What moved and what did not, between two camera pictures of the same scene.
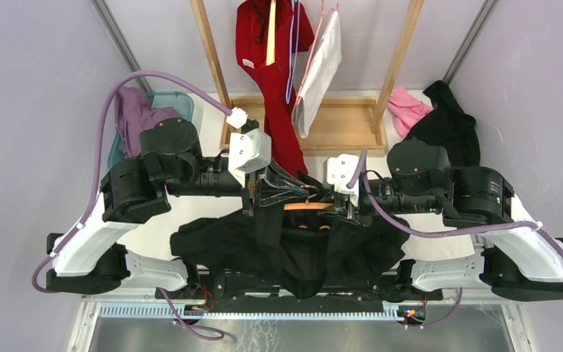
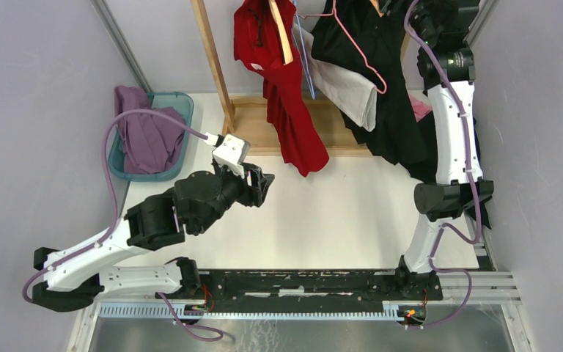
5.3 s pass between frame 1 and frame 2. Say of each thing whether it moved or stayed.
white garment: moved
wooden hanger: moved
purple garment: stayed
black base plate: stayed
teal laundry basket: stayed
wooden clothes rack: stayed
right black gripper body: moved
